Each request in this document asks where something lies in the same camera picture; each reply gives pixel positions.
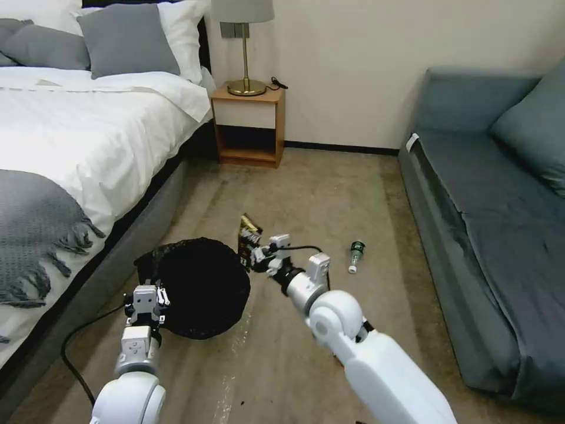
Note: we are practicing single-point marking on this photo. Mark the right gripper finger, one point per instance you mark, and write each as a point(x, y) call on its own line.
point(264, 266)
point(264, 253)

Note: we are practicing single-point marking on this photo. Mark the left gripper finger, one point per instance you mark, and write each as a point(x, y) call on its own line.
point(129, 304)
point(163, 297)

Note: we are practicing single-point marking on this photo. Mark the black gold snack wrapper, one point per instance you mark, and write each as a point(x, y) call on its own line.
point(248, 236)

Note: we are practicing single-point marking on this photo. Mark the trash bin with black bag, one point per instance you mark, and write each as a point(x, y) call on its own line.
point(198, 287)

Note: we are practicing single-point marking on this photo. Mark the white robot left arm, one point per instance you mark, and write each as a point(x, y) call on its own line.
point(132, 397)

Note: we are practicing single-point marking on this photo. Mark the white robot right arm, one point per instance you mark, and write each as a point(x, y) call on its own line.
point(375, 366)

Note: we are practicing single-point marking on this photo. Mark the green plastic bottle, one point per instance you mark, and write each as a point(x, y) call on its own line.
point(356, 252)

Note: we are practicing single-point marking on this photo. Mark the grey fringed throw blanket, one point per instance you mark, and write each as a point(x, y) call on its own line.
point(35, 225)

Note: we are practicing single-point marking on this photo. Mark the black baseboard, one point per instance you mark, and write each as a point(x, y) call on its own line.
point(340, 147)

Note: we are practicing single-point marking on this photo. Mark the wooden nightstand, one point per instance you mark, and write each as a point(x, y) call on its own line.
point(247, 106)

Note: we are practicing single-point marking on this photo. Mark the white sofa tag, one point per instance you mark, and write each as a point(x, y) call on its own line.
point(413, 141)

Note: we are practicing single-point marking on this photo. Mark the bed with white duvet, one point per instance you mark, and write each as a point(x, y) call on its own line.
point(88, 123)

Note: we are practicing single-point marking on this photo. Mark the grey blue sofa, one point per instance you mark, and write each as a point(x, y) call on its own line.
point(476, 221)

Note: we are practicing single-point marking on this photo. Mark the brass table lamp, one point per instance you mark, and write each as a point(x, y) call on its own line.
point(245, 44)

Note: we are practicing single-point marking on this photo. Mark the white pillow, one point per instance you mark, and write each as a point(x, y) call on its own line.
point(39, 11)
point(187, 35)

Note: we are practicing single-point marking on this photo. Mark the large grey pillow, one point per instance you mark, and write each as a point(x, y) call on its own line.
point(128, 42)

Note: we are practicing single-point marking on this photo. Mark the flat grey pillow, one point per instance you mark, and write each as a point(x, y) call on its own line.
point(44, 48)

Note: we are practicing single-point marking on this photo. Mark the grey blue sofa cushion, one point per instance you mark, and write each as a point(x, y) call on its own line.
point(534, 137)

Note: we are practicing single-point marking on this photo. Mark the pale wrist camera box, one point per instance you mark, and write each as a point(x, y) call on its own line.
point(279, 243)
point(145, 299)

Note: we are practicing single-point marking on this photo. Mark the grey wall outlet plate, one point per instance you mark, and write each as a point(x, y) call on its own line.
point(235, 31)

